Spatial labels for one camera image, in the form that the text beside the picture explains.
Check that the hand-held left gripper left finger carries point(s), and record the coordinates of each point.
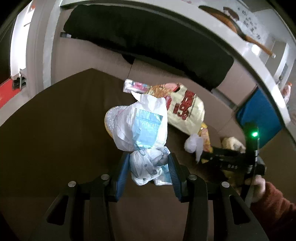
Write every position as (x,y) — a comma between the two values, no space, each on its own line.
(122,178)

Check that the person's right forearm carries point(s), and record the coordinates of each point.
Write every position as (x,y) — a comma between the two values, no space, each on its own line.
(275,208)

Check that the red object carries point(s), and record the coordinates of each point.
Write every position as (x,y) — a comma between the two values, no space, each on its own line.
(8,91)

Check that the person's right hand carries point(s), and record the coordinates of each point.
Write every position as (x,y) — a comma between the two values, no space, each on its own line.
(257,185)

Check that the silver glitter round pad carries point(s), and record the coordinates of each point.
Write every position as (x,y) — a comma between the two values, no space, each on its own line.
(113,117)

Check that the cream snack bag red print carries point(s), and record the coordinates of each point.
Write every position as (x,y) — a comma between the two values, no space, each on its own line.
(185,109)

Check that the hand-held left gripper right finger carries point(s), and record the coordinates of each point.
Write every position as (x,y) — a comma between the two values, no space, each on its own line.
(175,180)

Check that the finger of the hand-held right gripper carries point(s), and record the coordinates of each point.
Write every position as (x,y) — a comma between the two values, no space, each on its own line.
(222,156)

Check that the white plastic bag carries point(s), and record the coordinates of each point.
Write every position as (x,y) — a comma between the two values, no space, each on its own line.
(129,129)

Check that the blue towel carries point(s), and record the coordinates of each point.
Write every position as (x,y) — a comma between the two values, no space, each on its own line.
(259,113)

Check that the black cloth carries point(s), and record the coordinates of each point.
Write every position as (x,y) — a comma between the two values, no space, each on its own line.
(143,37)

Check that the pink cartoon tissue pack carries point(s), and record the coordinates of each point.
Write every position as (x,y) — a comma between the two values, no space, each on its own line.
(134,86)

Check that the small white plastic wrapper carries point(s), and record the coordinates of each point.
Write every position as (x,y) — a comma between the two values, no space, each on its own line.
(192,143)

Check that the yellow snack wrapper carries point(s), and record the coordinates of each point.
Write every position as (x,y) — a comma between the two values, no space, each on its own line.
(206,139)

